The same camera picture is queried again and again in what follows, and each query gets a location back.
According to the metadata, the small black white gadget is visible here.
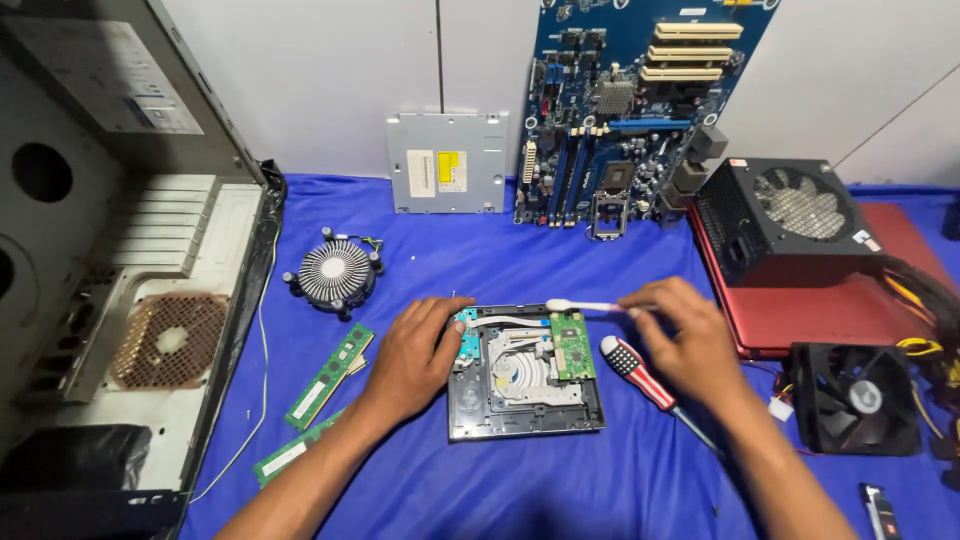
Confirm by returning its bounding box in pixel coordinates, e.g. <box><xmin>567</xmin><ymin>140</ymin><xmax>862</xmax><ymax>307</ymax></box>
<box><xmin>859</xmin><ymin>482</ymin><xmax>901</xmax><ymax>540</ymax></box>

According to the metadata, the round cpu cooler fan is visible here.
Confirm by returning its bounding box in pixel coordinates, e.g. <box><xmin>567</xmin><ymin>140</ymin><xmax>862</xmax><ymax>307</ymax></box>
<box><xmin>282</xmin><ymin>227</ymin><xmax>386</xmax><ymax>322</ymax></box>

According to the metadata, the red laptop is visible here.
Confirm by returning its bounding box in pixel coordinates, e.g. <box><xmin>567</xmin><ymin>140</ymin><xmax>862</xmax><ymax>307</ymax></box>
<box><xmin>686</xmin><ymin>201</ymin><xmax>957</xmax><ymax>361</ymax></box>

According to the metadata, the green ram stick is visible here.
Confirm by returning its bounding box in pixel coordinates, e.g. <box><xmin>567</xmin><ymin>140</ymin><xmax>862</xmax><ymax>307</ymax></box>
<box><xmin>252</xmin><ymin>408</ymin><xmax>348</xmax><ymax>489</ymax></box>
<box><xmin>284</xmin><ymin>323</ymin><xmax>375</xmax><ymax>432</ymax></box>

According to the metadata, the person's left hand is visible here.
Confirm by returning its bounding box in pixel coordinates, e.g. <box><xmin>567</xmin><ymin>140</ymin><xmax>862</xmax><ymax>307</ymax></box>
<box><xmin>358</xmin><ymin>296</ymin><xmax>477</xmax><ymax>426</ymax></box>

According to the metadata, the blue motherboard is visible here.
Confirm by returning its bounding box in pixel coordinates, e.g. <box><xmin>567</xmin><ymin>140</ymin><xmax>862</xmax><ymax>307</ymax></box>
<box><xmin>513</xmin><ymin>0</ymin><xmax>783</xmax><ymax>243</ymax></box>

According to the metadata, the power supply cable bundle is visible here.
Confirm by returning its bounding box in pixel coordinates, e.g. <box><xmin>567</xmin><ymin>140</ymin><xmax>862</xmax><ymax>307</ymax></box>
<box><xmin>881</xmin><ymin>255</ymin><xmax>960</xmax><ymax>492</ymax></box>

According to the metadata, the person's right hand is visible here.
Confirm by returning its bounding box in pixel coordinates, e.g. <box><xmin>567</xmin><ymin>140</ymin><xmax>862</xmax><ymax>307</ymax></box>
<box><xmin>616</xmin><ymin>276</ymin><xmax>744</xmax><ymax>399</ymax></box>

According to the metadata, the red white striped screwdriver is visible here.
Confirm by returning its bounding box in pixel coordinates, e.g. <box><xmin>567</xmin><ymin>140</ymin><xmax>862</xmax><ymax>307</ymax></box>
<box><xmin>599</xmin><ymin>335</ymin><xmax>727</xmax><ymax>459</ymax></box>

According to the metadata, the grey optical drive metal cover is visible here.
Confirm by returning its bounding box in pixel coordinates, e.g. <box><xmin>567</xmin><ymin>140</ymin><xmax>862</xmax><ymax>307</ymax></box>
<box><xmin>385</xmin><ymin>112</ymin><xmax>510</xmax><ymax>216</ymax></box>

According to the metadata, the grey computer case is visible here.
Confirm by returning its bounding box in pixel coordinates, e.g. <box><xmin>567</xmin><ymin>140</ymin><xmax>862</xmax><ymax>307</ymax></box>
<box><xmin>0</xmin><ymin>0</ymin><xmax>288</xmax><ymax>540</ymax></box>

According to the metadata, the white toothbrush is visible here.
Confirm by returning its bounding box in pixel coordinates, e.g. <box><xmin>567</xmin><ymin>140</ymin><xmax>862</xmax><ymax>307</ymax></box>
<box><xmin>545</xmin><ymin>297</ymin><xmax>661</xmax><ymax>315</ymax></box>

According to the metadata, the white thin cable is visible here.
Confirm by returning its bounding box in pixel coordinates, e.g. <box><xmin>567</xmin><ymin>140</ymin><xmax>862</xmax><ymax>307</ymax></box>
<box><xmin>189</xmin><ymin>217</ymin><xmax>282</xmax><ymax>505</ymax></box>

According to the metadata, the blue table cloth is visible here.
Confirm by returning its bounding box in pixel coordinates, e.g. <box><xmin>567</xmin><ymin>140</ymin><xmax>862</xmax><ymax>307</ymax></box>
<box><xmin>178</xmin><ymin>174</ymin><xmax>960</xmax><ymax>540</ymax></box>

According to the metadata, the black plastic bag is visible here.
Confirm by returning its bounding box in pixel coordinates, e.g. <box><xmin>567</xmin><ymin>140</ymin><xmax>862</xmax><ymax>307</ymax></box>
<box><xmin>0</xmin><ymin>424</ymin><xmax>153</xmax><ymax>494</ymax></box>

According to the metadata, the black case fan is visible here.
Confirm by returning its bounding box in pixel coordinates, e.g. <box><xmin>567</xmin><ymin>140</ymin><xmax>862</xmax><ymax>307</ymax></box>
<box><xmin>789</xmin><ymin>342</ymin><xmax>924</xmax><ymax>458</ymax></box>

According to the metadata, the optical disc drive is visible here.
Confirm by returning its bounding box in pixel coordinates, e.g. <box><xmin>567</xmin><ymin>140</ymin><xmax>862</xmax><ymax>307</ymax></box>
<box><xmin>447</xmin><ymin>303</ymin><xmax>607</xmax><ymax>442</ymax></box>

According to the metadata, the black power supply unit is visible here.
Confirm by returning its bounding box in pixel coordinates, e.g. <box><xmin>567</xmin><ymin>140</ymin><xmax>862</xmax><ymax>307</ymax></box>
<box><xmin>694</xmin><ymin>157</ymin><xmax>890</xmax><ymax>289</ymax></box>

